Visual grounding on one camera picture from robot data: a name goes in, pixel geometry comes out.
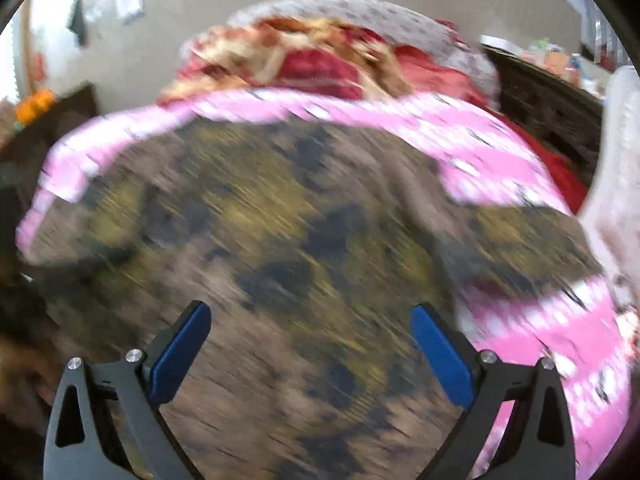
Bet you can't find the clutter of small packets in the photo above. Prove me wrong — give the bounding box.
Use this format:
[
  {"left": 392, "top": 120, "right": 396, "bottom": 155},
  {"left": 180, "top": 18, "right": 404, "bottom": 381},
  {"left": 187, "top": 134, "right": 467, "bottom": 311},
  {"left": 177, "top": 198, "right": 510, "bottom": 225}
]
[{"left": 520, "top": 37, "right": 601, "bottom": 93}]

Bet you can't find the pink penguin print blanket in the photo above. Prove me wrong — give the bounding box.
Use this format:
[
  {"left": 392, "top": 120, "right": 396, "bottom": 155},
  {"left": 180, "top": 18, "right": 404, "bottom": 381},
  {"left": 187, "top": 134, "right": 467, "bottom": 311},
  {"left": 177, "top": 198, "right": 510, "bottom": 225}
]
[{"left": 15, "top": 87, "right": 633, "bottom": 480}]

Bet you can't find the dark carved wooden headboard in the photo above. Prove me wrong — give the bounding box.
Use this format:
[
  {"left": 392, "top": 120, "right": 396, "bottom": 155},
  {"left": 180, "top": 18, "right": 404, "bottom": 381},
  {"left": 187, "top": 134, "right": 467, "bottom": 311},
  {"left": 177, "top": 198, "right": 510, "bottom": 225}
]
[{"left": 482, "top": 42, "right": 603, "bottom": 186}]

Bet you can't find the metal rack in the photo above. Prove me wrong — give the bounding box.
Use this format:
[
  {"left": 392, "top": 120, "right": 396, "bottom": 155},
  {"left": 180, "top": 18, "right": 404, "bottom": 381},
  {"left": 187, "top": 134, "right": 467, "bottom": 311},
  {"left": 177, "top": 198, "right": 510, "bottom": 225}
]
[{"left": 580, "top": 0, "right": 631, "bottom": 71}]

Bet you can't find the red cloth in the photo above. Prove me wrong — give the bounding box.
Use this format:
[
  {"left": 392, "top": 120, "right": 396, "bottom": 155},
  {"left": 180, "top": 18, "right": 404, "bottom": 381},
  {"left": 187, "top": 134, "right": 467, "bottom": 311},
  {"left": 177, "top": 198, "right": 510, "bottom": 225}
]
[{"left": 537, "top": 147, "right": 588, "bottom": 213}]

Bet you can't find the brown patterned garment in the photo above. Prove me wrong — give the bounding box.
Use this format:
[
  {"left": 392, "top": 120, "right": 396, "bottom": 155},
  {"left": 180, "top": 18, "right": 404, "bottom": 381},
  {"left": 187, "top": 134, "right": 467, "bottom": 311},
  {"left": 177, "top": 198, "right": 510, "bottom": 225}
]
[{"left": 20, "top": 120, "right": 606, "bottom": 480}]

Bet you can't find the red floral blanket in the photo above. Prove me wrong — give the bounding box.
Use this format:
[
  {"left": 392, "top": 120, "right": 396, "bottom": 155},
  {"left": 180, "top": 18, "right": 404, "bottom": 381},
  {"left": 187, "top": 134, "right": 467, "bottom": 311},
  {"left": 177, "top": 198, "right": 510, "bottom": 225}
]
[{"left": 160, "top": 16, "right": 501, "bottom": 111}]

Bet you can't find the dark wall hanging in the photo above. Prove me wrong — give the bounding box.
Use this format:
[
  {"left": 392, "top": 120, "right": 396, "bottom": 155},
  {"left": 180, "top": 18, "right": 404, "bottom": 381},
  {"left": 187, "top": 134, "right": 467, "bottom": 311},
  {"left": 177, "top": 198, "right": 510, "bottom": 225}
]
[{"left": 67, "top": 0, "right": 88, "bottom": 48}]

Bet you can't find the orange object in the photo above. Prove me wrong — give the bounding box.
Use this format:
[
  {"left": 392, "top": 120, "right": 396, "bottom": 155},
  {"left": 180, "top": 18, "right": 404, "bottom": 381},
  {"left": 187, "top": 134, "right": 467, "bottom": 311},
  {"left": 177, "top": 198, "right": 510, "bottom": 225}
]
[{"left": 15, "top": 89, "right": 56, "bottom": 123}]

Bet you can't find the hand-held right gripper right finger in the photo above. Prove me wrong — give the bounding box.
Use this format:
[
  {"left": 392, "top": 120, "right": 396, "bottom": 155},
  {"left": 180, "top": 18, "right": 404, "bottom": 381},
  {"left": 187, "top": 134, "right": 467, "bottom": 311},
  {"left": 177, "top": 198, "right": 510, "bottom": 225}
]
[{"left": 410, "top": 303, "right": 577, "bottom": 480}]

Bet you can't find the grey dotted pillow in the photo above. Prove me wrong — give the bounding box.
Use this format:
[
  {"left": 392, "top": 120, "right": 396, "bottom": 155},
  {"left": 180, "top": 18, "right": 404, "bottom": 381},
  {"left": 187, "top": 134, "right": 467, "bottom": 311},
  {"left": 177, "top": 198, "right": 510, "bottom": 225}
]
[{"left": 227, "top": 0, "right": 501, "bottom": 106}]

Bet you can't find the dark wooden cabinet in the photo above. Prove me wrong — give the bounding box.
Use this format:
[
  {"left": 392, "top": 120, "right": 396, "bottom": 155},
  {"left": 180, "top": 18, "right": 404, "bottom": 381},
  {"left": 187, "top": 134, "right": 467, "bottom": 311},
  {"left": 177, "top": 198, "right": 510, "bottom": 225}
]
[{"left": 0, "top": 85, "right": 98, "bottom": 186}]

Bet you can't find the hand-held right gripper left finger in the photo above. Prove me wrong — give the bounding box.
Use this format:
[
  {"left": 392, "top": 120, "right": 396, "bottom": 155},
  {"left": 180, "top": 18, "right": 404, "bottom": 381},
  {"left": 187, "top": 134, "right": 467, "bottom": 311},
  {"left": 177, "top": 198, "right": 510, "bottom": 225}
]
[{"left": 44, "top": 301, "right": 212, "bottom": 480}]

